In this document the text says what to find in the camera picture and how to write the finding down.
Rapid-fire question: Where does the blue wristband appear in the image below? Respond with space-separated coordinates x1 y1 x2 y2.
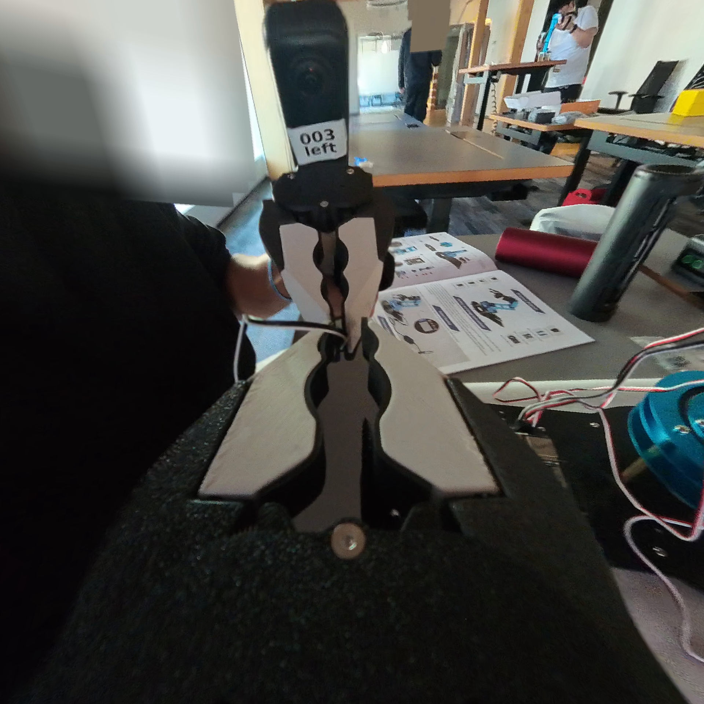
267 258 292 302

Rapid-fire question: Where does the white foam sheet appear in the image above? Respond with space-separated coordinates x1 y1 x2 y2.
456 377 704 704

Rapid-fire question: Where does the person's left forearm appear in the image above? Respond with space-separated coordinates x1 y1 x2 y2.
181 214 276 321

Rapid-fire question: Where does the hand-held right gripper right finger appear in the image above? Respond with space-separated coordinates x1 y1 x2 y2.
370 331 500 500

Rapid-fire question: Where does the instruction booklet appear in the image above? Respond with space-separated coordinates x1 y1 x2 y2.
374 234 596 375

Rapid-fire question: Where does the black cylindrical handle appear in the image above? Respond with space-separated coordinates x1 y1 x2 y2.
566 164 704 322

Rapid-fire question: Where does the small black box device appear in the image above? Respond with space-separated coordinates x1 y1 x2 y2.
676 234 704 281

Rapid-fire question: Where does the white plastic bag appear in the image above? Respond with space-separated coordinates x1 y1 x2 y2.
529 205 617 240

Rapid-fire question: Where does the grey cable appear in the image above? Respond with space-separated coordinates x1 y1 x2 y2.
235 315 353 386

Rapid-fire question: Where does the grey desk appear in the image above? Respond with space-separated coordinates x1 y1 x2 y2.
247 231 704 704

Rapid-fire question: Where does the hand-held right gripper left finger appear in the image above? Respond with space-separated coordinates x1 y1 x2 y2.
198 331 326 501

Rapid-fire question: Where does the black chair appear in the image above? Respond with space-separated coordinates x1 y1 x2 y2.
608 60 680 115

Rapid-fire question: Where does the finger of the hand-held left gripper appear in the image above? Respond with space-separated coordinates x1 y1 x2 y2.
334 198 397 355
260 199 337 328

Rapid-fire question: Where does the red metal cylinder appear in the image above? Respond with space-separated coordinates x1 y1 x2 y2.
494 227 600 278

